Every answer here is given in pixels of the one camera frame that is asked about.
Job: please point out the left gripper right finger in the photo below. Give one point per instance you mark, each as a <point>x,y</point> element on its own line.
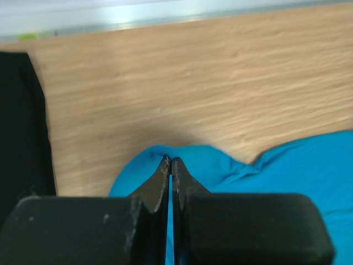
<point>245,228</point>

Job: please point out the blue t shirt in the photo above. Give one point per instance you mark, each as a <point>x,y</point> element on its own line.
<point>319,167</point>

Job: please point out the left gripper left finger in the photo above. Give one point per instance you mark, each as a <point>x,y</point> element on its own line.
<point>91,230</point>

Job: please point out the folded black t shirt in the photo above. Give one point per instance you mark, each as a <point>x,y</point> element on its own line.
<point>26,158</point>

